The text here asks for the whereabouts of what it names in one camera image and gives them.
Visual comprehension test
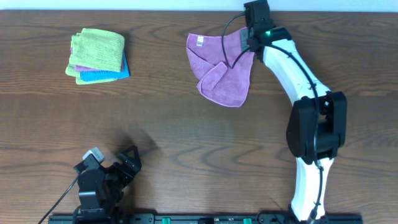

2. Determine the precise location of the purple microfibre cloth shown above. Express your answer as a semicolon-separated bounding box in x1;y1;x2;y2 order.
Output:
186;27;254;108

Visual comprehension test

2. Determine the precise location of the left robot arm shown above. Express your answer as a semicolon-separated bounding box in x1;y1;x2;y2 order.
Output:
72;146;142;223

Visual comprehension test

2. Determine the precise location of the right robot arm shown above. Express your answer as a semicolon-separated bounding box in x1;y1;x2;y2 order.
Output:
243;1;348;223

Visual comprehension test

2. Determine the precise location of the blue folded cloth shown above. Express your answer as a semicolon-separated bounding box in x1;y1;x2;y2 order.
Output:
80;53;130;82

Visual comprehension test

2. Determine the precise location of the pink folded cloth in stack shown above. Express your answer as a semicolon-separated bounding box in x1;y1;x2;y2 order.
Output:
70;48;124;72

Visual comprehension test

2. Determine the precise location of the light green bottom folded cloth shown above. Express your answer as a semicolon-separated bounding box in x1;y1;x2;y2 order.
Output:
65;34;118;86

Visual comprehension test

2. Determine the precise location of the green folded cloth on top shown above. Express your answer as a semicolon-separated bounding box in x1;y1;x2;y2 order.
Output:
69;28;125;72

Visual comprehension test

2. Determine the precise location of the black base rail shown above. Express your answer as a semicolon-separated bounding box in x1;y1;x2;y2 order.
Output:
48;213;363;224

